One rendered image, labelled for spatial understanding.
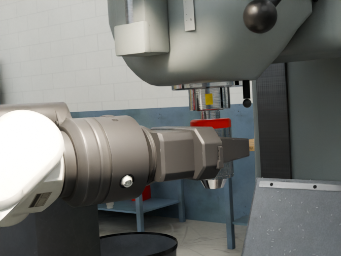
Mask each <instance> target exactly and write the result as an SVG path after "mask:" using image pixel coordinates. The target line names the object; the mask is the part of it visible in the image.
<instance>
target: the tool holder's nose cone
mask: <svg viewBox="0 0 341 256"><path fill-rule="evenodd" d="M226 180H227V179H218V180H201V182H202V184H203V186H204V188H207V189H217V188H223V187H224V185H225V182H226Z"/></svg>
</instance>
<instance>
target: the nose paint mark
mask: <svg viewBox="0 0 341 256"><path fill-rule="evenodd" d="M205 97H206V105H212V104H213V95H212V93H209V94H205Z"/></svg>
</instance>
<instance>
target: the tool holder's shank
mask: <svg viewBox="0 0 341 256"><path fill-rule="evenodd" d="M220 110H223V109H217V110H200V118H201V120H207V119H220Z"/></svg>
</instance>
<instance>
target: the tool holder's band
mask: <svg viewBox="0 0 341 256"><path fill-rule="evenodd" d="M190 126H211V127H213V128H214V129H220V128H226V127H231V119H230V118H220V119H207V120H201V119H195V120H191V121H190Z"/></svg>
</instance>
